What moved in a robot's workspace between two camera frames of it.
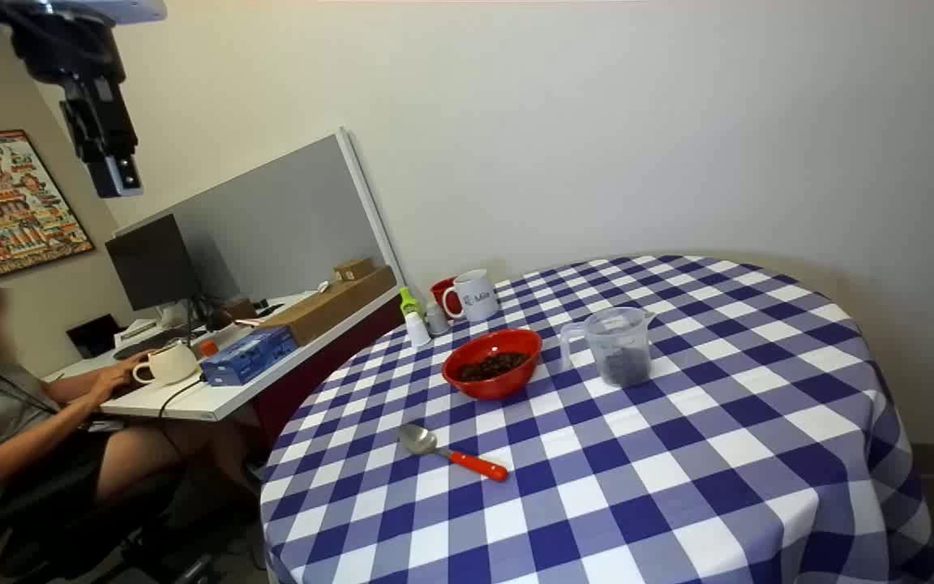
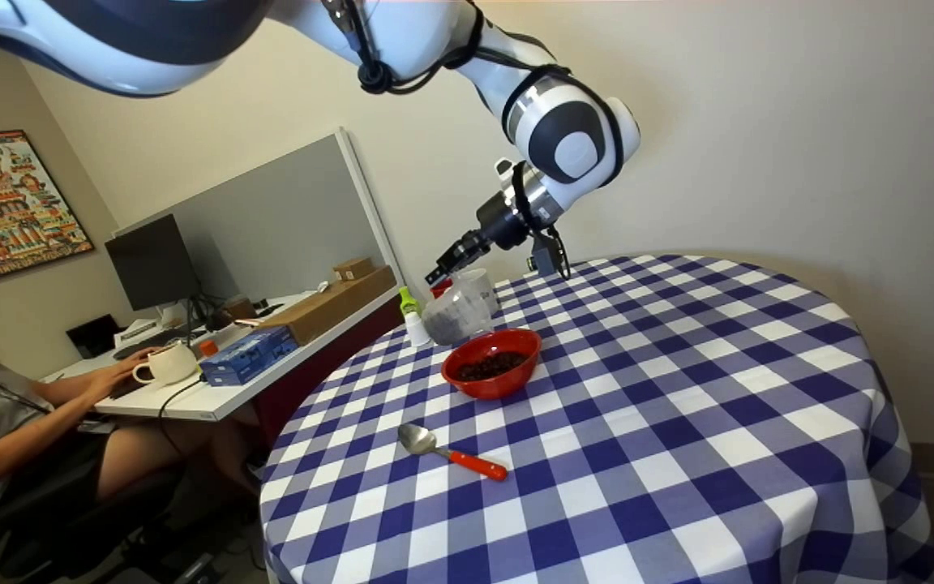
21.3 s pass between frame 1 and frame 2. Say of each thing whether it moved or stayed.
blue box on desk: stayed
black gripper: moved
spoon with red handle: stayed
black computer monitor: stayed
